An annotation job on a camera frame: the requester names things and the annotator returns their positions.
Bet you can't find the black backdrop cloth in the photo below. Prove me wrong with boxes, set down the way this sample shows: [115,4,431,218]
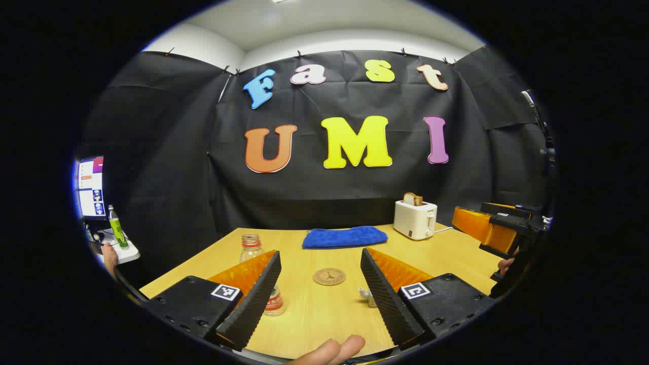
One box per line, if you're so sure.
[76,47,556,289]

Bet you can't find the computer monitor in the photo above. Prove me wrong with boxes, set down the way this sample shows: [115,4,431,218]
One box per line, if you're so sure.
[75,156,105,220]

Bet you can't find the blue folded towel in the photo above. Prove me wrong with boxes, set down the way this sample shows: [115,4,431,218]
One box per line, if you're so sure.
[302,226,388,249]

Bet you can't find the round cork coaster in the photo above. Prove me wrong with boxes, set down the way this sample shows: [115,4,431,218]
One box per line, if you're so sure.
[313,268,347,286]

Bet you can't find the white toaster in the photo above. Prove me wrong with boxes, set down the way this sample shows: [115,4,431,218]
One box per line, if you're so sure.
[393,200,438,240]

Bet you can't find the white side table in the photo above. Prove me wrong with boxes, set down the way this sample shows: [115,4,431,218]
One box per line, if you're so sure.
[91,228,141,265]

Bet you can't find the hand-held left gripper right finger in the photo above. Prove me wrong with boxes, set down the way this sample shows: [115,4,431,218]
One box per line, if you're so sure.
[360,247,495,351]

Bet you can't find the green bottle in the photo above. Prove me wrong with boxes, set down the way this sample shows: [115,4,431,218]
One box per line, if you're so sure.
[108,205,130,250]

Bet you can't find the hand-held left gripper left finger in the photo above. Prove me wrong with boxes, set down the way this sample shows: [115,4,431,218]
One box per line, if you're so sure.
[143,249,282,352]

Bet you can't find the clear plastic water bottle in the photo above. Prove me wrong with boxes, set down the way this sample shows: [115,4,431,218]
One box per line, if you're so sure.
[239,233,287,317]

